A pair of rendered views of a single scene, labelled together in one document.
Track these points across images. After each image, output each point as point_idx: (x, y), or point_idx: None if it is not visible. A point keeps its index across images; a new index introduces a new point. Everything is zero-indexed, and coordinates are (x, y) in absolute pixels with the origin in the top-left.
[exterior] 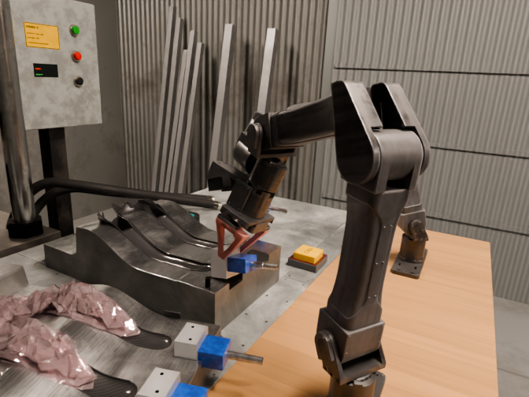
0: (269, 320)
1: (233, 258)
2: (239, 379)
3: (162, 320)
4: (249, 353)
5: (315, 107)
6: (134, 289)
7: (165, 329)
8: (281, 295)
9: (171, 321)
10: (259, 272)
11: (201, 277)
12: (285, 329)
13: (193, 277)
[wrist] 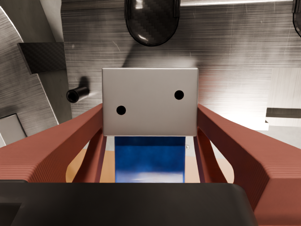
0: (193, 149)
1: (114, 154)
2: (70, 164)
3: (15, 51)
4: (112, 154)
5: None
6: None
7: (4, 75)
8: (282, 136)
9: (21, 67)
10: None
11: (104, 51)
12: (185, 176)
13: (92, 34)
